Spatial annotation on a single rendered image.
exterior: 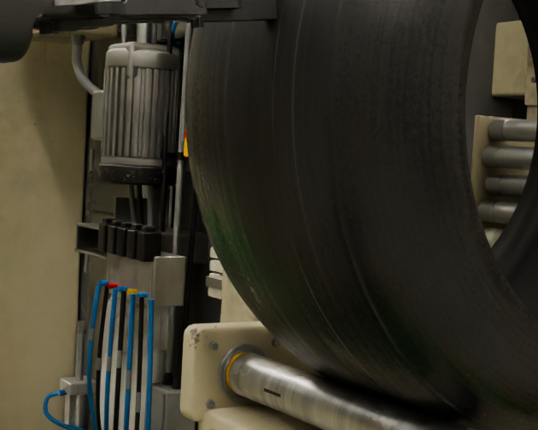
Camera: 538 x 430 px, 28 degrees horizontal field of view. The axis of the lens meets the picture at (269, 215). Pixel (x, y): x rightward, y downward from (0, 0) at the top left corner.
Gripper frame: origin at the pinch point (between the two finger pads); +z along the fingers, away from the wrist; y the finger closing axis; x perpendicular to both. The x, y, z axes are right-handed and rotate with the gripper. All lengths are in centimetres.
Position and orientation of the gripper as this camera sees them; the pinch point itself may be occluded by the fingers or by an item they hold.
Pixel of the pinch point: (230, 0)
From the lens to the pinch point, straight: 80.7
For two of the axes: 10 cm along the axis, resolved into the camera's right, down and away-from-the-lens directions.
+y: -5.4, -0.7, 8.4
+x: 0.6, 9.9, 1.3
